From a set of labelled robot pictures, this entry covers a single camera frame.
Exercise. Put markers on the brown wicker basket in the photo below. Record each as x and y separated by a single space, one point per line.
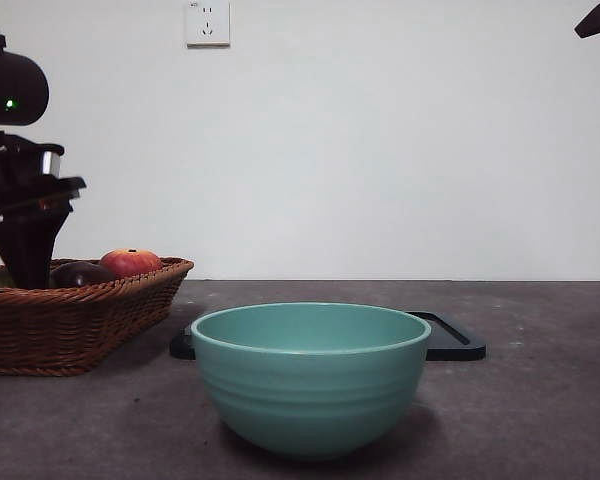
80 330

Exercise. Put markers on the dark purple plum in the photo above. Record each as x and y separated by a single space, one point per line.
82 276

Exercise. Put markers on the white wall socket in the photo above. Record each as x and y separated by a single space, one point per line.
208 24

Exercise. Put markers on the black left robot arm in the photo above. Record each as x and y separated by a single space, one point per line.
15 75

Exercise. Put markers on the red apple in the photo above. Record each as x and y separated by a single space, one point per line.
130 262

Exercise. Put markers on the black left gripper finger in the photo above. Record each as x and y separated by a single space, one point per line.
30 250

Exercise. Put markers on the black rectangular tray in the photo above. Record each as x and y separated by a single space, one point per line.
455 346

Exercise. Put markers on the teal ceramic bowl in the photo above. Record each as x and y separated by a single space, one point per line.
310 390

